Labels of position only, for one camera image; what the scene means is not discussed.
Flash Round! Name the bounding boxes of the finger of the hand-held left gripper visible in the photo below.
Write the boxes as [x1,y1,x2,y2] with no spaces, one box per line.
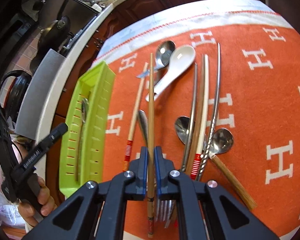
[39,122,69,153]

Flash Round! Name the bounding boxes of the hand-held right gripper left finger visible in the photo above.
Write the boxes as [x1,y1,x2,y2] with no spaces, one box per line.
[22,146,149,240]

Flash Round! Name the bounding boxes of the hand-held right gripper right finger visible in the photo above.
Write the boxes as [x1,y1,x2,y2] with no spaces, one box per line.
[154,146,280,240]

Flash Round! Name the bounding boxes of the large embossed steel spoon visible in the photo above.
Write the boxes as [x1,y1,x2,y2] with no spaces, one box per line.
[74,98,90,182]

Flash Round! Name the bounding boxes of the steel fork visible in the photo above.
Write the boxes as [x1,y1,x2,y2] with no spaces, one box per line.
[138,109,178,228]

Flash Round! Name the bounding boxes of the slim metal spoon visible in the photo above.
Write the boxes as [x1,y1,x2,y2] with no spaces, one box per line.
[174,116,192,173]

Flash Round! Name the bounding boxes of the twisted steel chopstick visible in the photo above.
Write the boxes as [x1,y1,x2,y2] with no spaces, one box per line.
[195,42,222,182]

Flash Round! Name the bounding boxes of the green plastic utensil tray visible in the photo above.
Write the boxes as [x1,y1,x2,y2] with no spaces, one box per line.
[59,60,116,197]

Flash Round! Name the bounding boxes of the light wooden chopstick red bands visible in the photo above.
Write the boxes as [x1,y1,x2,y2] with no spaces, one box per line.
[123,62,150,173]

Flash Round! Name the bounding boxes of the steel spoon wooden handle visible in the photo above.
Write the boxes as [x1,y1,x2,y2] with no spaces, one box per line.
[211,128,257,211]

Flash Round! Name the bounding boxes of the wooden chopstick dark banded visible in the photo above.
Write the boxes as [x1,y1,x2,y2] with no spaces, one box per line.
[147,53,156,239]

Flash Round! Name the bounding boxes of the plain steel chopstick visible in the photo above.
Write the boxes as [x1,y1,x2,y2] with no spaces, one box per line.
[180,62,198,173]

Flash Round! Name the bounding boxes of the tan chopstick red bands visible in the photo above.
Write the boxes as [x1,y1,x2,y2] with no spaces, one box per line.
[185,54,205,175]

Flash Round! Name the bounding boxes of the white ceramic spoon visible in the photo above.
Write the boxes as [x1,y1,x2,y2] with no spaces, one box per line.
[145,45,196,103]

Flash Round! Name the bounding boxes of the small steel soup spoon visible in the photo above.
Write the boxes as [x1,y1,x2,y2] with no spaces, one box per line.
[136,41,176,80]

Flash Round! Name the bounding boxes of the person's left hand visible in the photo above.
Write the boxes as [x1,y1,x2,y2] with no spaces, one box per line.
[17,176,58,228]

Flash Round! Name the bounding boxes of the white kitchen countertop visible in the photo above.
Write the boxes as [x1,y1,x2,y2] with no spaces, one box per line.
[25,0,180,155]

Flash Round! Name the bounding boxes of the small steel splash panel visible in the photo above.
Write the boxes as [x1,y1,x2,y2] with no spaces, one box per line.
[15,49,65,140]

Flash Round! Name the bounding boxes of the printed plastic bag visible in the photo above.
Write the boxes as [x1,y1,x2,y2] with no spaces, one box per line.
[0,197,28,230]

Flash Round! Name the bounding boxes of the black pressure cooker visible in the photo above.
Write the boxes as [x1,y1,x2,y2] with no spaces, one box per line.
[0,70,32,130]

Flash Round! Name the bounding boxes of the orange printed blanket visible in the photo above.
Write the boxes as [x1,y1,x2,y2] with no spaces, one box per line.
[90,5,300,240]

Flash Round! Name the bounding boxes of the large steel stove guard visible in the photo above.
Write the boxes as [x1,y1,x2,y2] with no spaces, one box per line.
[37,0,97,34]

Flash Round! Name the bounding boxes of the black wok with handle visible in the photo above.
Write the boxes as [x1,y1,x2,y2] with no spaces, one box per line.
[36,0,72,57]

